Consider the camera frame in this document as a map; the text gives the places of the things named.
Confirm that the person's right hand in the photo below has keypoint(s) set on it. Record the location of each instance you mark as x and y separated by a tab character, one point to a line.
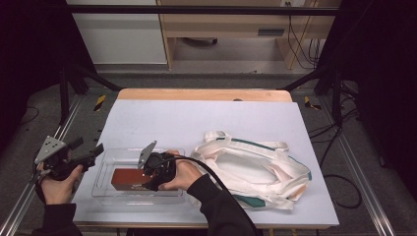
187	175

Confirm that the yellow black tape marker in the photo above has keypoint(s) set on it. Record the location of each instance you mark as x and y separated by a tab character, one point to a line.
100	102
309	103

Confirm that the aluminium floor rail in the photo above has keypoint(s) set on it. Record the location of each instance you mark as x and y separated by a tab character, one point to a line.
360	170
19	205

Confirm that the white cabinet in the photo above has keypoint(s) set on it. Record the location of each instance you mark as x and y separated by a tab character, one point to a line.
121	39

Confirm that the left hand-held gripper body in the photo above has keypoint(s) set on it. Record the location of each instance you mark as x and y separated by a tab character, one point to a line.
54	154

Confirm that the black curtain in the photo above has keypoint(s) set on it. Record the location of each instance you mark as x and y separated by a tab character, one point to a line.
29	65
377	82

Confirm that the pale lavender table mat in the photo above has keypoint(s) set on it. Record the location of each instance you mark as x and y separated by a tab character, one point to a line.
180	121

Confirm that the black frame bar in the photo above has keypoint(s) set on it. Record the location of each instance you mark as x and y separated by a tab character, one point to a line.
196	10

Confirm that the person's left hand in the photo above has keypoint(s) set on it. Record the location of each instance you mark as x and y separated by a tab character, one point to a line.
60	191

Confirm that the black metal stand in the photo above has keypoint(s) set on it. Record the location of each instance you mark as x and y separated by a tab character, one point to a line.
64	95
337	98

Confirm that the wooden table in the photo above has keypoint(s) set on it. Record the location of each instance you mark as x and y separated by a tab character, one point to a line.
196	94

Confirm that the light wooden desk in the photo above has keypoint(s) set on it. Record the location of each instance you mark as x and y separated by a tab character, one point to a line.
223	24

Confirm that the reddish brown box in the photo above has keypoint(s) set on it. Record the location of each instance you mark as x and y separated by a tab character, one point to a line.
126	178

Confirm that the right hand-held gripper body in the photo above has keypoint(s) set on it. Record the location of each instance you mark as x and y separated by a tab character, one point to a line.
162	168

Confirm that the white canvas tote bag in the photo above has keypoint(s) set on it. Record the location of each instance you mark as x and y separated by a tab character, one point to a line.
249	167

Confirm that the clear plastic container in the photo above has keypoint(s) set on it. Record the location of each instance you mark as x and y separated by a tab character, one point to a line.
105	170

